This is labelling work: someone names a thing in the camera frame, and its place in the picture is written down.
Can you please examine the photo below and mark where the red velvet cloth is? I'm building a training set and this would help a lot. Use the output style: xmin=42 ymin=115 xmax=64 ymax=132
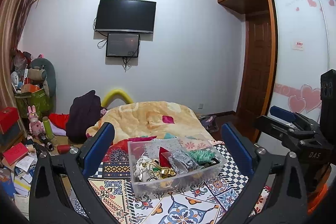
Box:
xmin=159 ymin=147 xmax=171 ymax=165

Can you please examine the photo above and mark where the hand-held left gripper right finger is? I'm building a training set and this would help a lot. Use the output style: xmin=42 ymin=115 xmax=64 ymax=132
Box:
xmin=217 ymin=122 xmax=309 ymax=224

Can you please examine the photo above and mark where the dark purple backpack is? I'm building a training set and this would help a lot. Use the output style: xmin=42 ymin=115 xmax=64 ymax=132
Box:
xmin=66 ymin=90 xmax=103 ymax=143

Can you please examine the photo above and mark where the red cylinder can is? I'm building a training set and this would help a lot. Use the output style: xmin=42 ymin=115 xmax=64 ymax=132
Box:
xmin=57 ymin=144 xmax=74 ymax=155

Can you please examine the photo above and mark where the yellow foam tube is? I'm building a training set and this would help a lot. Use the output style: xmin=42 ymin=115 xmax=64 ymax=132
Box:
xmin=101 ymin=88 xmax=134 ymax=107

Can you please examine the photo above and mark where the magenta cloth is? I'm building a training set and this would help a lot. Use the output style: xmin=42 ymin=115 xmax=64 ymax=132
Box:
xmin=129 ymin=136 xmax=158 ymax=142

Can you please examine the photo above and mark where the red bedding fabric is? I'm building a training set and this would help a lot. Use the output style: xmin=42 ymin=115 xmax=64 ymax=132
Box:
xmin=113 ymin=139 xmax=132 ymax=156

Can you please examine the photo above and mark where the clear plastic storage box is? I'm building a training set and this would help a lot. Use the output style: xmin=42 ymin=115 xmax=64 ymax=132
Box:
xmin=127 ymin=133 xmax=227 ymax=197

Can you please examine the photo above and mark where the green ruffled cloth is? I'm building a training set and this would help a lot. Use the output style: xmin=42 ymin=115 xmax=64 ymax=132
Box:
xmin=188 ymin=150 xmax=214 ymax=165

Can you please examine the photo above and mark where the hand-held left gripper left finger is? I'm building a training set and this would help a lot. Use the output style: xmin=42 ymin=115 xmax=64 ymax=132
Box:
xmin=29 ymin=122 xmax=124 ymax=224

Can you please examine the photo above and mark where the pink rabbit toy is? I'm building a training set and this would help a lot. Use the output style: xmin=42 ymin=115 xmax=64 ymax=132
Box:
xmin=27 ymin=106 xmax=44 ymax=135

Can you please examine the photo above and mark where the green storage bin with toys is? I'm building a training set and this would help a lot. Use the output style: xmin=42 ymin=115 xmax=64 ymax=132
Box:
xmin=15 ymin=88 xmax=53 ymax=118

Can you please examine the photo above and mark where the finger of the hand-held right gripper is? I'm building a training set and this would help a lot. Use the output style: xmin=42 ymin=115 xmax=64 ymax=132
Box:
xmin=270 ymin=106 xmax=319 ymax=132
xmin=256 ymin=115 xmax=315 ymax=147

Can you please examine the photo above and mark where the dark purple stool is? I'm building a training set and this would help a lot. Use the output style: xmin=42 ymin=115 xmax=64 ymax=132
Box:
xmin=199 ymin=115 xmax=218 ymax=132

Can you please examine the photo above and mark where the black wall television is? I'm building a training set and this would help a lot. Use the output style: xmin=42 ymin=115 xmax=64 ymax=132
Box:
xmin=94 ymin=0 xmax=157 ymax=34

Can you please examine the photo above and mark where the red book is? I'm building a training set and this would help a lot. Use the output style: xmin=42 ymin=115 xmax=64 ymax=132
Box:
xmin=3 ymin=143 xmax=29 ymax=165

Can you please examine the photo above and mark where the white sliding wardrobe door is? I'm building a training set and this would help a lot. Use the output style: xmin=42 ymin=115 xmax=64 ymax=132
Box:
xmin=268 ymin=0 xmax=336 ymax=122

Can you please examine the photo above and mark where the black telescope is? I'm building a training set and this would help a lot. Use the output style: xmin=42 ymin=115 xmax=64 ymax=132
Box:
xmin=38 ymin=132 xmax=54 ymax=152

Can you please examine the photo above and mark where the small black wall monitor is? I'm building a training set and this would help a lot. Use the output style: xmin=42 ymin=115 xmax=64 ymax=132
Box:
xmin=106 ymin=33 xmax=140 ymax=58

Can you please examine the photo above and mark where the patterned bed sheet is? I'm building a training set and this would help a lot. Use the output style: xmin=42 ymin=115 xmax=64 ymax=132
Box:
xmin=71 ymin=139 xmax=271 ymax=224

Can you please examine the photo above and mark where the striped brown curtain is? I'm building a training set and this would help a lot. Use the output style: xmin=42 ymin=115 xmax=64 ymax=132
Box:
xmin=0 ymin=0 xmax=46 ymax=109

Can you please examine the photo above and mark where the pile of papers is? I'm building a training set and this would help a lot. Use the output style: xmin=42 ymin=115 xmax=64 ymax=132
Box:
xmin=0 ymin=153 xmax=38 ymax=214

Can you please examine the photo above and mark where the cream drawstring pouch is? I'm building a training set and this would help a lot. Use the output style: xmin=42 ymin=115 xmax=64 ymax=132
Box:
xmin=134 ymin=157 xmax=153 ymax=182

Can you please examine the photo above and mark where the grey green plush toy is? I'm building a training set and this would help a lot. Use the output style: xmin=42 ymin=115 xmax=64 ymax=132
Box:
xmin=29 ymin=57 xmax=57 ymax=97

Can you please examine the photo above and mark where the silver glitter pouch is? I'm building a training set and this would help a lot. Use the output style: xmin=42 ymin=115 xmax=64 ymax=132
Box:
xmin=168 ymin=150 xmax=198 ymax=174

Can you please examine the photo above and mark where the green bottle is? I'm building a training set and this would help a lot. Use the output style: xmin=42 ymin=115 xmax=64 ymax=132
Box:
xmin=43 ymin=116 xmax=54 ymax=136

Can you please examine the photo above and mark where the red box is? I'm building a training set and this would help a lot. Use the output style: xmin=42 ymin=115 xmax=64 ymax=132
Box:
xmin=0 ymin=107 xmax=20 ymax=134

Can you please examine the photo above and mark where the yellow fleece blanket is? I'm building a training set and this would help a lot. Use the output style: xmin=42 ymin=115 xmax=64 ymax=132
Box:
xmin=86 ymin=101 xmax=214 ymax=146

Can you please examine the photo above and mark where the grey lace cloth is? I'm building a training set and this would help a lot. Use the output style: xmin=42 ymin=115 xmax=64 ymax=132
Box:
xmin=147 ymin=139 xmax=181 ymax=159

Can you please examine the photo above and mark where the brown wooden door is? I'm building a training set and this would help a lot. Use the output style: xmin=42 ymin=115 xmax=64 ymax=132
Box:
xmin=236 ymin=14 xmax=276 ymax=119

